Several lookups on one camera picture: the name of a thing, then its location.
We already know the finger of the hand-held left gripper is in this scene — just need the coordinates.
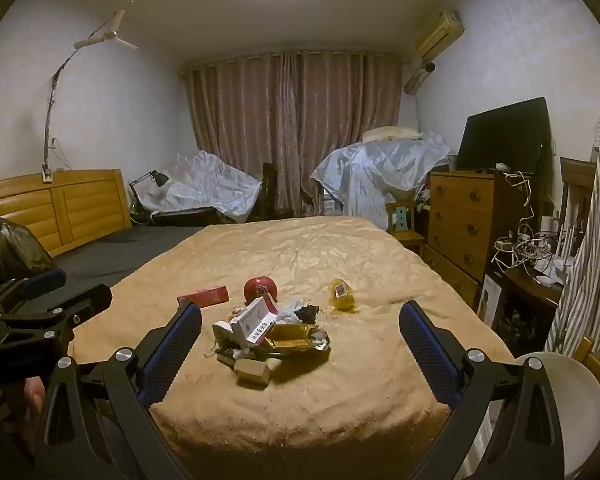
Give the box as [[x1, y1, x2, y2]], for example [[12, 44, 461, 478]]
[[0, 269, 67, 320], [0, 284, 114, 341]]

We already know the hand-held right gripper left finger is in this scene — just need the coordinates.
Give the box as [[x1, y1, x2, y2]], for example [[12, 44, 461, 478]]
[[34, 302, 203, 480]]

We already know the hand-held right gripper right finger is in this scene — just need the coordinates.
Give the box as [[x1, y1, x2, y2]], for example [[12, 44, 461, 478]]
[[399, 301, 566, 480]]

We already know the white plastic bin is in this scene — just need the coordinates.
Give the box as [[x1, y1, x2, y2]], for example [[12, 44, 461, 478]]
[[480, 351, 600, 480]]

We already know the white fan on clamp arm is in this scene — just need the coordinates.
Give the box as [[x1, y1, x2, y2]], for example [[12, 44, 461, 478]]
[[40, 9, 141, 183]]

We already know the black plastic bag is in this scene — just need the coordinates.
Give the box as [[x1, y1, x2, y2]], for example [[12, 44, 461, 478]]
[[0, 210, 58, 282]]

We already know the red carton box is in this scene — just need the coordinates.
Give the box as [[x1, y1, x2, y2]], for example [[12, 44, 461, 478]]
[[176, 285, 230, 308]]

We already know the grey bed sheet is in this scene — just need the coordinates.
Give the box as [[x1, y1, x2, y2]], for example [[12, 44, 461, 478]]
[[55, 225, 206, 288]]

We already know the small cardboard box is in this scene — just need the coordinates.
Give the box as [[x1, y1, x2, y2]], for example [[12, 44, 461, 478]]
[[234, 357, 272, 387]]

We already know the wooden headboard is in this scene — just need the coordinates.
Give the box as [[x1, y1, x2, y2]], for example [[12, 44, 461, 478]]
[[0, 169, 132, 261]]

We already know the white plastic packet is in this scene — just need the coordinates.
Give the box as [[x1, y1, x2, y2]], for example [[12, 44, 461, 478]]
[[228, 297, 279, 348]]

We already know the white picture box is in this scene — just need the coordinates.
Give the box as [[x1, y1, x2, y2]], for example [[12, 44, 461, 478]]
[[477, 272, 506, 328]]

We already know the red apple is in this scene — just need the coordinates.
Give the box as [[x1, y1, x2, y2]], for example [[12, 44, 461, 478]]
[[243, 276, 279, 306]]

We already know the yellow plastic wrapper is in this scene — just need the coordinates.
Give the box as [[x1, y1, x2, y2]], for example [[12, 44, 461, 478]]
[[328, 278, 361, 312]]

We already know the dark wooden side table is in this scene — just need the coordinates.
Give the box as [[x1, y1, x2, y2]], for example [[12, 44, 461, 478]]
[[497, 260, 576, 356]]

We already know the gold foil wrapper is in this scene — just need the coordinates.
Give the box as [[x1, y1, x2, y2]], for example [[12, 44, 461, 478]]
[[265, 324, 331, 357]]

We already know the small wooden stool chair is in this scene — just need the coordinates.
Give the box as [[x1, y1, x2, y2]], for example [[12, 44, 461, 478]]
[[386, 200, 426, 256]]

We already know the wooden chest of drawers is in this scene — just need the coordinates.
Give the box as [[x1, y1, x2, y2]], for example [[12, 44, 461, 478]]
[[422, 169, 503, 307]]

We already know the black desk lamp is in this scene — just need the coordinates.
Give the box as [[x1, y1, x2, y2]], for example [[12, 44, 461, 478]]
[[128, 170, 170, 223]]

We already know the small silver cover sheet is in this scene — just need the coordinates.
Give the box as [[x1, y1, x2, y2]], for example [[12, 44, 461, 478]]
[[130, 150, 263, 224]]

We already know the dark wooden chair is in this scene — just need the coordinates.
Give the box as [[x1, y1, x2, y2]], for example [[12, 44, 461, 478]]
[[260, 162, 281, 221]]

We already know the large silver cover sheet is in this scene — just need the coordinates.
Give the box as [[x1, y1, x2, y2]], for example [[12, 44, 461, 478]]
[[311, 132, 451, 218]]

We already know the cream pillow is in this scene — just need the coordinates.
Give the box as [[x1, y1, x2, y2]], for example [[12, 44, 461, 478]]
[[362, 126, 423, 142]]

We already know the brown chair back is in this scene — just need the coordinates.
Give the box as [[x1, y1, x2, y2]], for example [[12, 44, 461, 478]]
[[560, 157, 597, 221]]

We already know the black flat television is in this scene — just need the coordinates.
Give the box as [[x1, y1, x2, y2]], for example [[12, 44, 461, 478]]
[[457, 97, 551, 176]]

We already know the brown curtain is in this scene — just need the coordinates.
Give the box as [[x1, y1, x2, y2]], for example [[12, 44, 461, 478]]
[[180, 50, 406, 218]]

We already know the tangle of white cables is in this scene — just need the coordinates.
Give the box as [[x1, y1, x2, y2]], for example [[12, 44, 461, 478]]
[[495, 172, 568, 281]]

